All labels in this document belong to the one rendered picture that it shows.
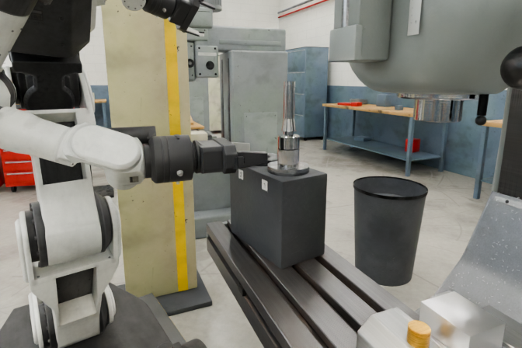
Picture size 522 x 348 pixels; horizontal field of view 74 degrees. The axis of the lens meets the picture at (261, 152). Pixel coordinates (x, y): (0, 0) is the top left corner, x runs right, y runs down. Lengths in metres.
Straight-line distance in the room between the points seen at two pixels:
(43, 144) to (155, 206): 1.49
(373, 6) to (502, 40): 0.10
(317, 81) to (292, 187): 7.11
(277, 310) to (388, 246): 1.83
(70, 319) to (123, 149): 0.57
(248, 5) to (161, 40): 8.19
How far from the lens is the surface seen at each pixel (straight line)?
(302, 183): 0.71
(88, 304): 1.09
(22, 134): 0.69
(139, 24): 2.02
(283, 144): 0.72
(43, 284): 0.93
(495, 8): 0.33
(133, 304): 1.38
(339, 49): 0.34
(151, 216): 2.15
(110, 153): 0.62
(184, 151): 0.64
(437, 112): 0.41
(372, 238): 2.43
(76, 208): 0.85
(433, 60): 0.33
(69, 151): 0.64
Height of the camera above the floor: 1.32
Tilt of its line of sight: 12 degrees down
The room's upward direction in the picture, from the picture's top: straight up
